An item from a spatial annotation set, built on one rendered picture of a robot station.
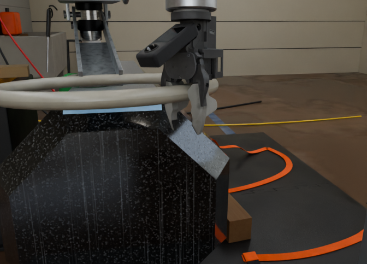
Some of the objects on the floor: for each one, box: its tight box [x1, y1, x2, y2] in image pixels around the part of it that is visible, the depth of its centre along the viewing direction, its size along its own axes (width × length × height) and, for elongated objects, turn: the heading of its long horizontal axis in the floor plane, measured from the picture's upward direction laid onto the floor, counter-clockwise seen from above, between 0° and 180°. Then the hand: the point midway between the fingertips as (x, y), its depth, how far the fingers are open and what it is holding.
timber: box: [226, 192, 252, 243], centre depth 186 cm, size 30×12×12 cm, turn 18°
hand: (183, 126), depth 66 cm, fingers closed on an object, 5 cm apart
